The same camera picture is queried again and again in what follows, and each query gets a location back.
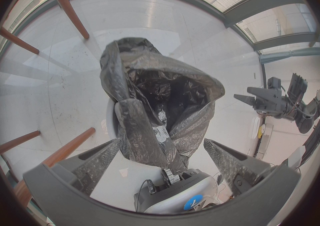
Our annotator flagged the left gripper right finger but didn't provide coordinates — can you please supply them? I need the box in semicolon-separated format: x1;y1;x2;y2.
203;138;272;196

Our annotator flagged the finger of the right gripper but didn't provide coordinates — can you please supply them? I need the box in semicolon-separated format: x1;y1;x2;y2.
234;94;258;110
247;87;270;98

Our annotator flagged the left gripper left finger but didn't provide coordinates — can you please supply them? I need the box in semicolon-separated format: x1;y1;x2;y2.
51;138;123;197

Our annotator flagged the black plastic bag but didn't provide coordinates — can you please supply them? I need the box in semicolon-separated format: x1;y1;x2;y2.
99;37;225;174

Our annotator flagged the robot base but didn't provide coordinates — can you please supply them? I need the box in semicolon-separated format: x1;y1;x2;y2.
134;168;225;214

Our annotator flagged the white trash bin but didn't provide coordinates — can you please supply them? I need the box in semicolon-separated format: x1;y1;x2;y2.
106;99;132;162

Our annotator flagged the blue-green curtain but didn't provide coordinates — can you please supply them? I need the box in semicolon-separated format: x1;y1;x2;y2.
259;46;320;64

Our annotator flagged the window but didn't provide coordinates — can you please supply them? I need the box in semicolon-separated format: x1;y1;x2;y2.
0;0;320;52

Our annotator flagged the wooden chair with white cushion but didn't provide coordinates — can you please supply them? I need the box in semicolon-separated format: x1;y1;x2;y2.
0;0;96;220

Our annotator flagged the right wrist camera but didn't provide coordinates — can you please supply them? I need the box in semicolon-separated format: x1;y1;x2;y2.
266;77;283;91

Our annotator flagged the black cable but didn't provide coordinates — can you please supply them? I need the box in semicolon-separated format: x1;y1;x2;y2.
135;179;157;213

